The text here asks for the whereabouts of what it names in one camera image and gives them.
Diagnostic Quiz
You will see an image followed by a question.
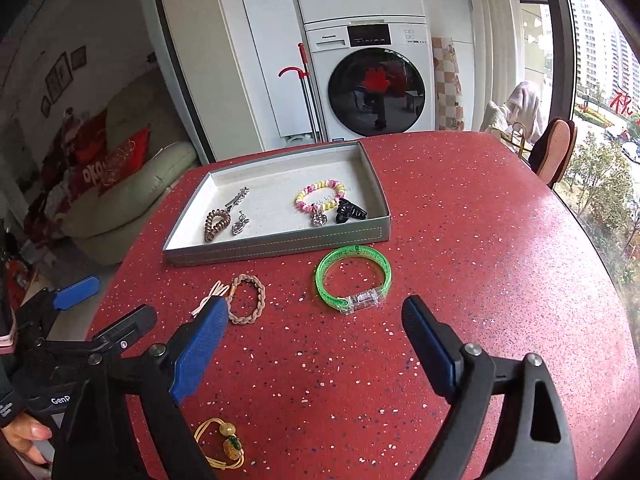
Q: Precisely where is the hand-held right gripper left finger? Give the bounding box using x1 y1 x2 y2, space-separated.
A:
52 297 230 480

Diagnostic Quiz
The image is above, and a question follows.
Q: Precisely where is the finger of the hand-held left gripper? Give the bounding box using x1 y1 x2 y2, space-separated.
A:
87 304 158 361
15 276 101 346

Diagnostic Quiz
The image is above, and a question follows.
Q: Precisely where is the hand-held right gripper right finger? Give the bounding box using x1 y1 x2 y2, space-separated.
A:
402 295 578 480

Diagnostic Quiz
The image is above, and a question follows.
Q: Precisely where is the yellow cord bracelet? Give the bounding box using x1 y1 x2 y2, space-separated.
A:
194 417 247 468

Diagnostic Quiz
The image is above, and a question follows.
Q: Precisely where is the green translucent bangle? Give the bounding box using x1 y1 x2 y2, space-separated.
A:
315 244 392 315

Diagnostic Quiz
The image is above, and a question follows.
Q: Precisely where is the brown braided bracelet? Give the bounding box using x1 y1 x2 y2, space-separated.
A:
226 274 266 322

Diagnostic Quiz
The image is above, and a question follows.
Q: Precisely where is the brown spiral hair tie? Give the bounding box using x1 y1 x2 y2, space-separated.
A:
203 207 232 243

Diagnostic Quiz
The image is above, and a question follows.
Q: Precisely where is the black claw hair clip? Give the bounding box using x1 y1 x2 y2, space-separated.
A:
334 198 367 223

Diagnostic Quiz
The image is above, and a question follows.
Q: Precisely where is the silver hair clip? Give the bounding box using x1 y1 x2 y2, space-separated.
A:
224 186 250 210

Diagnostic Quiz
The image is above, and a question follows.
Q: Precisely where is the grey jewelry tray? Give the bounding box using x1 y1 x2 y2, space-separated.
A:
162 140 391 267

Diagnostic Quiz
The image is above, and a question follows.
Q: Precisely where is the pink yellow beaded bracelet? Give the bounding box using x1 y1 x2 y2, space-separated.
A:
293 177 347 213

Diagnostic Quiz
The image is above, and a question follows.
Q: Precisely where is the person's left forearm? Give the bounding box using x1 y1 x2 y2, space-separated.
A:
0 360 25 428

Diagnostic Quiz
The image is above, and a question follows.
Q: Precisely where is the person's left hand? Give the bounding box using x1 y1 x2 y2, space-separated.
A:
0 409 55 466

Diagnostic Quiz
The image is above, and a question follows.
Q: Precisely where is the light green sofa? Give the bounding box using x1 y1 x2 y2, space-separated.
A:
62 67 201 266

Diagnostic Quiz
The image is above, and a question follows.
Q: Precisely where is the red embroidered cushion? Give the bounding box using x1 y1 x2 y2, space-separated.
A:
97 127 151 196

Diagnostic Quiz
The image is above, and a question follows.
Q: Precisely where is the red printed blanket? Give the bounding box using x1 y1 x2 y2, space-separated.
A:
25 110 108 241

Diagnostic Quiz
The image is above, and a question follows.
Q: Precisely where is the white garment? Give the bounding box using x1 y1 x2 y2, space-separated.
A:
482 80 548 143

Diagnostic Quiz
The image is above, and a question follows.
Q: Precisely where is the checkered cloth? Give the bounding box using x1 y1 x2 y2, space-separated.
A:
431 36 465 132

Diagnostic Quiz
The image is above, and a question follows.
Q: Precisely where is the white built-in cabinet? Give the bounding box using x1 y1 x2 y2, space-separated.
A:
152 0 521 166

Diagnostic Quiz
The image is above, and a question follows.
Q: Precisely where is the white washing machine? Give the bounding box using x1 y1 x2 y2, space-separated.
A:
302 17 436 143

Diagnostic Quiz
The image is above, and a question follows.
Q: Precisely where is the large picture frame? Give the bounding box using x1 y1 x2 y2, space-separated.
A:
45 55 73 103

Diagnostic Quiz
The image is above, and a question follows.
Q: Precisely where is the red handled mop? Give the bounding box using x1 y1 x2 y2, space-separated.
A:
278 42 323 143

